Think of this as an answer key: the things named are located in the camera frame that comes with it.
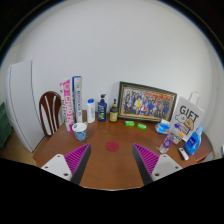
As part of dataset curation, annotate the colourful puzzle cube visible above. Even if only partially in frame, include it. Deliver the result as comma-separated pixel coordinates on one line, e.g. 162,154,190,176
175,132,185,144

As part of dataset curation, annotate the white paper gift bag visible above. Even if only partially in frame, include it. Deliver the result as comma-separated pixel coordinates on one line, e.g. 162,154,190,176
169,91,205,143

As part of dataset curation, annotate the flat round red coaster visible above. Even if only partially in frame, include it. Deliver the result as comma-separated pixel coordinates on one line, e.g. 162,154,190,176
105,140,120,153

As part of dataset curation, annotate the amber pump bottle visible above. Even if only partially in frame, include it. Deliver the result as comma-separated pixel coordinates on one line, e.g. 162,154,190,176
109,98,119,123

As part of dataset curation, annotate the blue detergent bottle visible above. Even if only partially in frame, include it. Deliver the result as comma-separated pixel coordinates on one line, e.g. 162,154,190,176
184,125,204,156

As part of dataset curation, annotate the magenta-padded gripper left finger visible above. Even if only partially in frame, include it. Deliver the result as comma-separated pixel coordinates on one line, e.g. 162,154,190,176
40,142,92,186

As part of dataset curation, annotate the dark wooden chair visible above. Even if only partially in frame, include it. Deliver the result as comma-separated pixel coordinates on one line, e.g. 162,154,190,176
38,90,63,138

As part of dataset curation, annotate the pink cardboard tube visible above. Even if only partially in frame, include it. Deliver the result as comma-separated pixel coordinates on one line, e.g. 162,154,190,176
59,78,76,134

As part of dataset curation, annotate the blue tissue pack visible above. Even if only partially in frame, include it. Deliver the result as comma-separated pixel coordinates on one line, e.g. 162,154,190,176
154,119,172,135

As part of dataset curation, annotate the white cabinet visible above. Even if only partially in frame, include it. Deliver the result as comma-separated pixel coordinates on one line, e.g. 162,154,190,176
4,59,46,153

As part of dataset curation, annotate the dark blue pump bottle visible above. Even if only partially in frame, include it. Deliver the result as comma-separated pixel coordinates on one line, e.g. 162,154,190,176
97,93,108,123

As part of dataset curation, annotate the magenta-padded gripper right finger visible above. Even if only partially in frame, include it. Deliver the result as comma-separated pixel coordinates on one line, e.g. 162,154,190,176
131,142,184,186

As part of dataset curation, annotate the white remote control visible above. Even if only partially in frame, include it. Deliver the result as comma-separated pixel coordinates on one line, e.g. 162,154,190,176
178,147,190,161

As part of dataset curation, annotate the framed group photo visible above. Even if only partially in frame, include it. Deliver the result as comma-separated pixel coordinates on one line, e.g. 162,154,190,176
117,80,178,124

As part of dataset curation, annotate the white bottle with blue cap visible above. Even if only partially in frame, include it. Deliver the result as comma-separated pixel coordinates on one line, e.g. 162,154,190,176
86,98,96,124

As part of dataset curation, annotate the green crate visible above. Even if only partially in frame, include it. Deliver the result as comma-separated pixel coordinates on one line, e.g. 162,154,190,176
0,101,14,149

